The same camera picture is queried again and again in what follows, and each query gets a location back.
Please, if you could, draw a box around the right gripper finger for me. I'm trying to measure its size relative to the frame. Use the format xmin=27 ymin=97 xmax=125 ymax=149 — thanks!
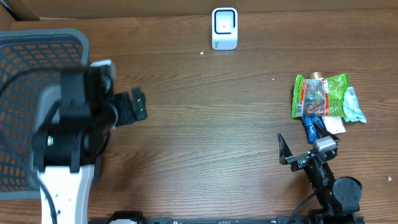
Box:
xmin=278 ymin=133 xmax=293 ymax=164
xmin=313 ymin=121 xmax=340 ymax=142

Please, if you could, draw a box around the blue cookie packet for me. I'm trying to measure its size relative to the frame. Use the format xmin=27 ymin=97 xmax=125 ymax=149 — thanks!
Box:
xmin=301 ymin=116 xmax=325 ymax=144

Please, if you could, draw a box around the white tube with gold cap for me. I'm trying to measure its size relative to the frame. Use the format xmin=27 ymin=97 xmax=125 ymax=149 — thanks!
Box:
xmin=303 ymin=72 xmax=349 ymax=134

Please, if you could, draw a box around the green gummy candy bag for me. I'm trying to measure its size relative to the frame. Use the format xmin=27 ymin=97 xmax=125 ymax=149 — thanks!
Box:
xmin=291 ymin=73 xmax=349 ymax=118

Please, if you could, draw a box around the mint green wipes packet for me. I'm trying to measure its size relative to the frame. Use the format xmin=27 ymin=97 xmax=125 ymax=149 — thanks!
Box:
xmin=343 ymin=86 xmax=367 ymax=123

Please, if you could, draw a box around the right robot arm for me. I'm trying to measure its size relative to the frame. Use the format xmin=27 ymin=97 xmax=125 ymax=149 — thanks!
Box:
xmin=278 ymin=122 xmax=365 ymax=224

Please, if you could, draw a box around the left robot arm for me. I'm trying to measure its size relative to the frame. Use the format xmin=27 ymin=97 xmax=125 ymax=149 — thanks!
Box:
xmin=31 ymin=65 xmax=147 ymax=223

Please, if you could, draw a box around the white barcode scanner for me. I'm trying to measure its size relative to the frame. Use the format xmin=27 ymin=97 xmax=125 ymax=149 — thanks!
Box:
xmin=211 ymin=7 xmax=238 ymax=50

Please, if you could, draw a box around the grey plastic mesh basket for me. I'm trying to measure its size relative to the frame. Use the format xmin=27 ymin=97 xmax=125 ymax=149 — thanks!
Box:
xmin=1 ymin=28 xmax=98 ymax=200

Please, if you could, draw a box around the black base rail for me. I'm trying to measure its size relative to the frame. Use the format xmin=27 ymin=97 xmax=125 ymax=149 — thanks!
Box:
xmin=88 ymin=216 xmax=365 ymax=224

